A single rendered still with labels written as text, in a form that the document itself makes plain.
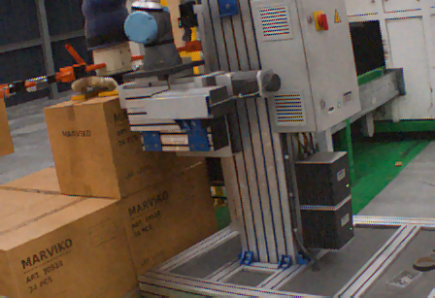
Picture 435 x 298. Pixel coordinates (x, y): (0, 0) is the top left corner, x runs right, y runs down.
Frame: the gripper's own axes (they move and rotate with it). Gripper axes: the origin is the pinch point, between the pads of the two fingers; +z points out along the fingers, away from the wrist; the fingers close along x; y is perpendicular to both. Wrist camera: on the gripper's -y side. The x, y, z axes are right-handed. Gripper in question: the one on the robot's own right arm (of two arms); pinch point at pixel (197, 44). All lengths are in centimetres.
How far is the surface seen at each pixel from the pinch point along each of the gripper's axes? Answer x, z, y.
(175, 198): -6, 64, 26
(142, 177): -6, 49, 44
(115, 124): -6, 25, 55
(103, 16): -20.2, -20.6, 37.4
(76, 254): -8, 68, 89
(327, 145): 30, 63, -59
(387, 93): 16, 61, -211
